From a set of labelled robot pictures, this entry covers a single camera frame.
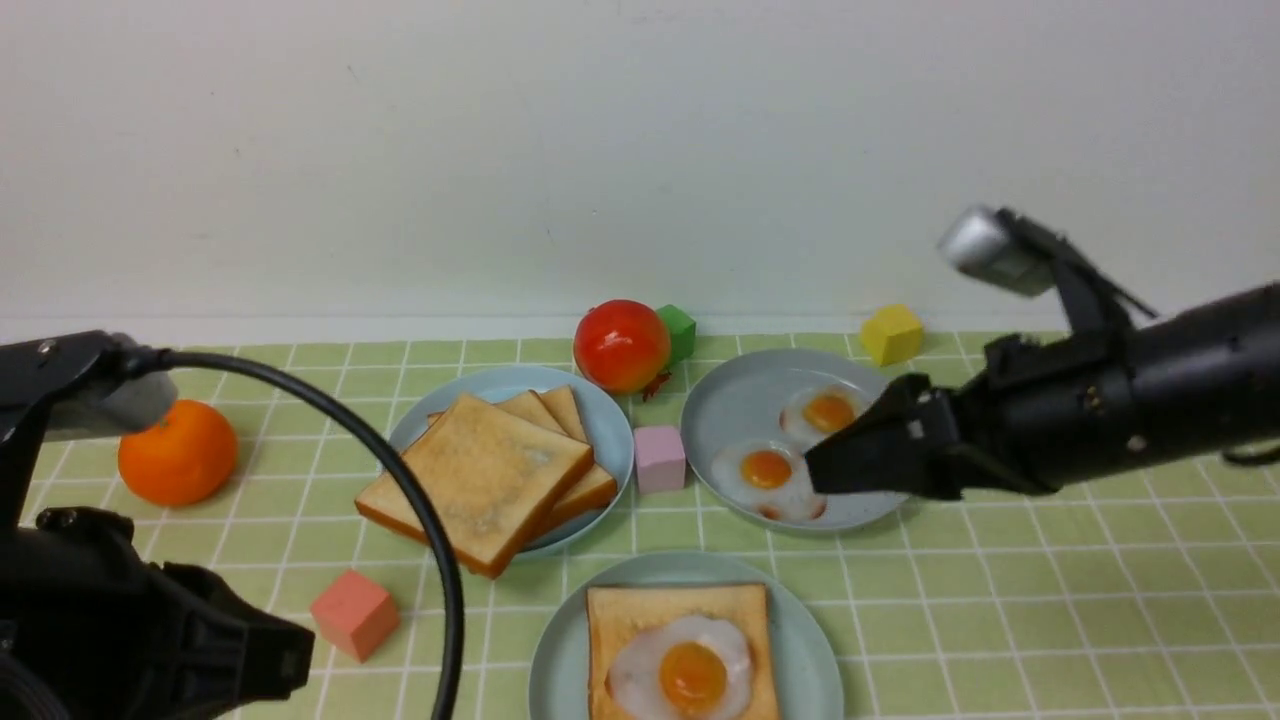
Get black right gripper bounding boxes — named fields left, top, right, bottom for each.
left=804, top=334, right=1140, bottom=501

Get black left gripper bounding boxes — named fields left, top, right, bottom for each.
left=122, top=562, right=315, bottom=719

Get fried egg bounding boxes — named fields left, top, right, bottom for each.
left=780, top=383, right=861, bottom=448
left=605, top=614, right=755, bottom=719
left=710, top=439, right=828, bottom=523

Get toast slice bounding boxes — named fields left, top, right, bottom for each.
left=586, top=583, right=781, bottom=719
left=497, top=386, right=618, bottom=538
left=399, top=393, right=595, bottom=579

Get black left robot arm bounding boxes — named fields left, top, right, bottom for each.
left=1, top=507, right=315, bottom=719

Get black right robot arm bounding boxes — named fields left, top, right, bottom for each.
left=804, top=284, right=1279, bottom=501

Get yellow cube block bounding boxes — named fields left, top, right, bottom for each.
left=858, top=304, right=925, bottom=366

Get grey plate with eggs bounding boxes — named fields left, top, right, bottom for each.
left=680, top=348, right=906, bottom=534

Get salmon cube block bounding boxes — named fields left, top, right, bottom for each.
left=310, top=569, right=401, bottom=664

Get orange mandarin fruit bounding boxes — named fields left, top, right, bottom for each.
left=116, top=398, right=239, bottom=507

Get pink cube block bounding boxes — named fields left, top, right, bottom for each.
left=634, top=425, right=687, bottom=495

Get green cube block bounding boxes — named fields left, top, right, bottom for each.
left=655, top=304, right=698, bottom=366

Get light blue front plate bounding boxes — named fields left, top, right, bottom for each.
left=526, top=551, right=845, bottom=719

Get green checkered tablecloth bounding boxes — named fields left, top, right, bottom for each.
left=22, top=372, right=1279, bottom=719

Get blue plate with toast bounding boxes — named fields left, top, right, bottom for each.
left=389, top=365, right=635, bottom=561

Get red tomato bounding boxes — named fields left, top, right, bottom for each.
left=572, top=299, right=672, bottom=400

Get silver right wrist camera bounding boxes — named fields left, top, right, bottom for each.
left=936, top=205, right=1161, bottom=336

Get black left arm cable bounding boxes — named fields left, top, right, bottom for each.
left=120, top=345, right=467, bottom=720

